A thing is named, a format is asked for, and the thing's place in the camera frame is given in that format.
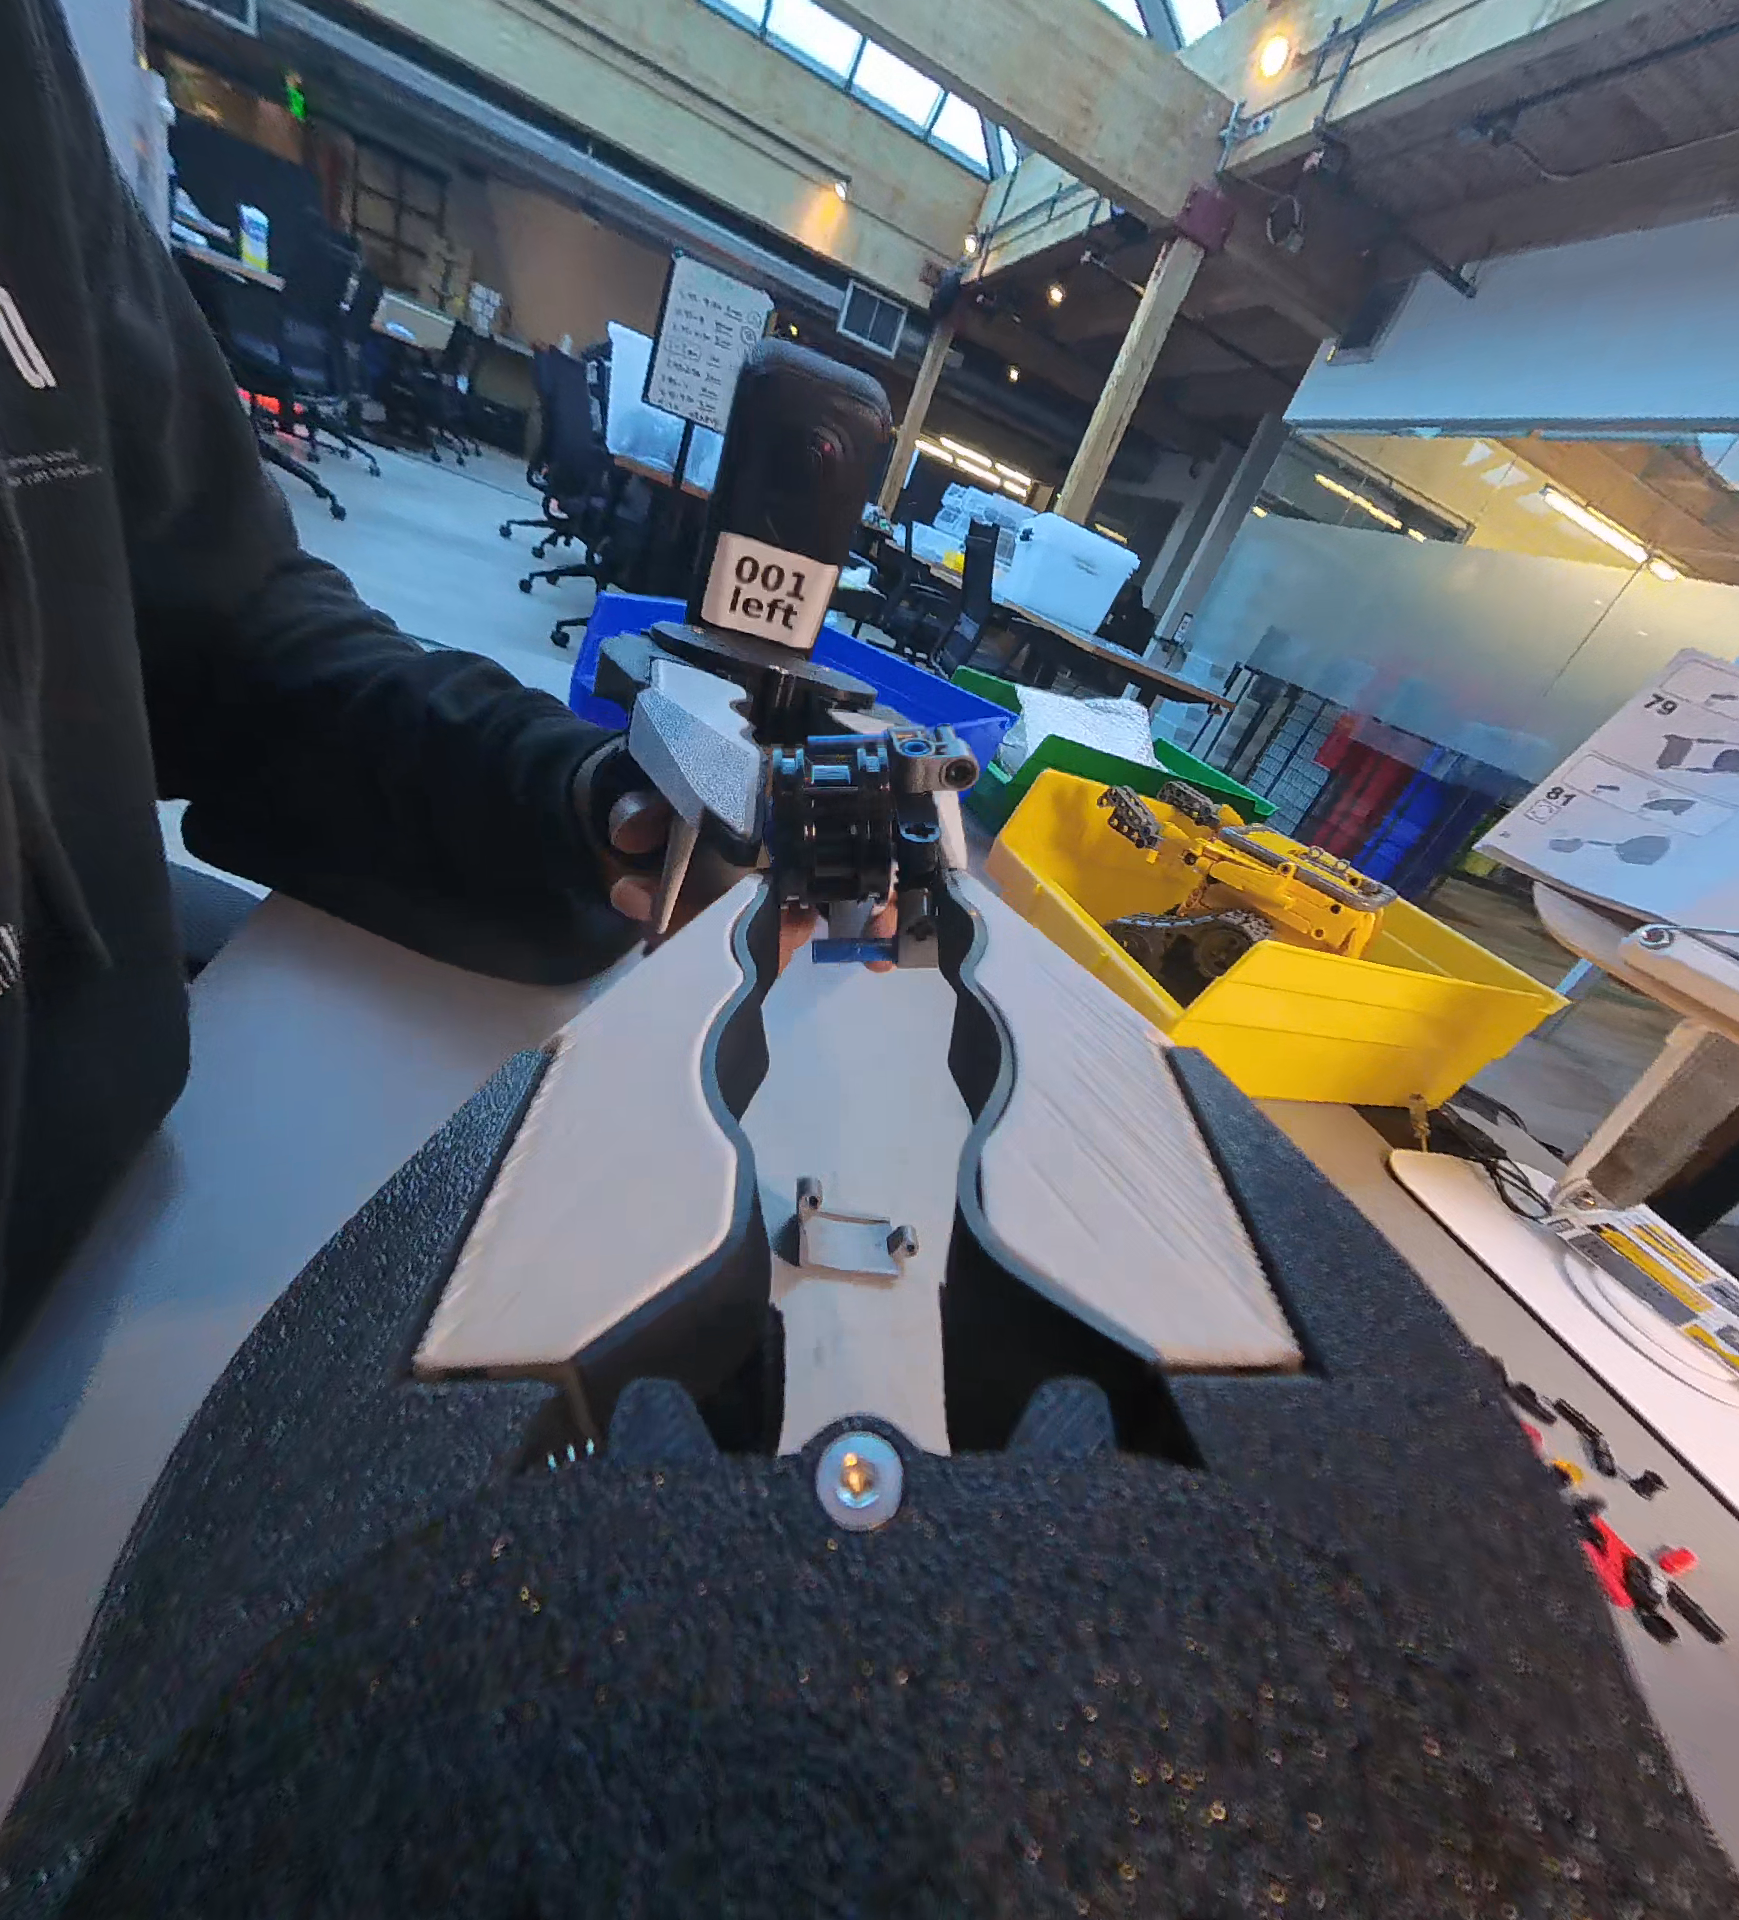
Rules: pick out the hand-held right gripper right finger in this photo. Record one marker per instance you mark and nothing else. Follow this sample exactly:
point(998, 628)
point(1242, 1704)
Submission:
point(1125, 1186)

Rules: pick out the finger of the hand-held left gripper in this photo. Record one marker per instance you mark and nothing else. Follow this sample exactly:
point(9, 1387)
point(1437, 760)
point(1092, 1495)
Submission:
point(704, 766)

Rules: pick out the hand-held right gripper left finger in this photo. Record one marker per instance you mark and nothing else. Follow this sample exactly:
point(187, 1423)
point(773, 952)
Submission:
point(584, 1201)

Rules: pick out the black toy wheel assembly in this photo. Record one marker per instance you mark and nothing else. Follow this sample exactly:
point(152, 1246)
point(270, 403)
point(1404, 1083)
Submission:
point(846, 810)

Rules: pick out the grey toy bracket piece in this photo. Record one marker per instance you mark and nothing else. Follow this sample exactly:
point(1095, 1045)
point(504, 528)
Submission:
point(846, 1237)

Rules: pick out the grey desk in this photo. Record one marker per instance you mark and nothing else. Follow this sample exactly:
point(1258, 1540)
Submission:
point(329, 1081)

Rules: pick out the person's left hand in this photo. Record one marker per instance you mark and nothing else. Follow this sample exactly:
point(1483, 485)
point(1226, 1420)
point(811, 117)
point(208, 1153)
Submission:
point(637, 819)

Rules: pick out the whiteboard on stand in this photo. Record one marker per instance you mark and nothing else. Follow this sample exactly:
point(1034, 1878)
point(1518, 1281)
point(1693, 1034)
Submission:
point(704, 346)

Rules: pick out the black office chair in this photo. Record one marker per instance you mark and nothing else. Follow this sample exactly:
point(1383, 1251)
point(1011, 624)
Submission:
point(286, 375)
point(570, 450)

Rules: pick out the blue plastic bin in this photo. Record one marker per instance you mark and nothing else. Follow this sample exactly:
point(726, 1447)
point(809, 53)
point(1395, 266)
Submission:
point(931, 707)

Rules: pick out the yellow plastic bin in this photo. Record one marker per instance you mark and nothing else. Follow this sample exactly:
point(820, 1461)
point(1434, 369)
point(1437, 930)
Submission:
point(1318, 1022)

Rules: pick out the white storage box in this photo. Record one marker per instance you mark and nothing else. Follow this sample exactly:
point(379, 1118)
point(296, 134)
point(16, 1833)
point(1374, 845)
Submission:
point(1072, 571)

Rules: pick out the yellow toy tracked vehicle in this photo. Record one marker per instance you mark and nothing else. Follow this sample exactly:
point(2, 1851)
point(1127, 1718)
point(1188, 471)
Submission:
point(1258, 884)

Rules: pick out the background work table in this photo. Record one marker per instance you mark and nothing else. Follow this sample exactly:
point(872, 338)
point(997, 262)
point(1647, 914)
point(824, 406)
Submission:
point(1095, 646)

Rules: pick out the green plastic bin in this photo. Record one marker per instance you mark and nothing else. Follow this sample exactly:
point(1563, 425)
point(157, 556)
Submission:
point(1095, 781)

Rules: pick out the white foam sheet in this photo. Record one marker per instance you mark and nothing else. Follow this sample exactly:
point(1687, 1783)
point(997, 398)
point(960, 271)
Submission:
point(1095, 720)

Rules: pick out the grey chair seat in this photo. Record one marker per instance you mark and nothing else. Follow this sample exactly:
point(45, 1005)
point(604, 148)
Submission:
point(217, 914)

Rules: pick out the red and blue crates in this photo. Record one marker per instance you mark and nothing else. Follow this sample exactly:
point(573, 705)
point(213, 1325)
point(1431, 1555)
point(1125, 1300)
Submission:
point(1395, 796)

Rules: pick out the yellow printed leaflet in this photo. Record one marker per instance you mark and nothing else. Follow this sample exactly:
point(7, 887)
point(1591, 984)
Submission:
point(1693, 1306)

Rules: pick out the ceiling spot lamp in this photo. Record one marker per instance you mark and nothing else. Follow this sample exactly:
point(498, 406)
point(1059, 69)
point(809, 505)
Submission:
point(1273, 58)

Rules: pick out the pile of small toy parts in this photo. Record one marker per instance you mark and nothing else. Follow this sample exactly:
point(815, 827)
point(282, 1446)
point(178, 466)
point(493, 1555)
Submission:
point(1619, 1546)

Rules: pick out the white book stand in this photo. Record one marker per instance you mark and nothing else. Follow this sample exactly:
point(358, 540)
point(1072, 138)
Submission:
point(1710, 975)

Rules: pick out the person's black printed hoodie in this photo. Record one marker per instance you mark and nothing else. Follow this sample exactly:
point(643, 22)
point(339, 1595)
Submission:
point(45, 750)

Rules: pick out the open instruction booklet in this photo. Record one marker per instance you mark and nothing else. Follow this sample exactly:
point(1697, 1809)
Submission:
point(1680, 796)

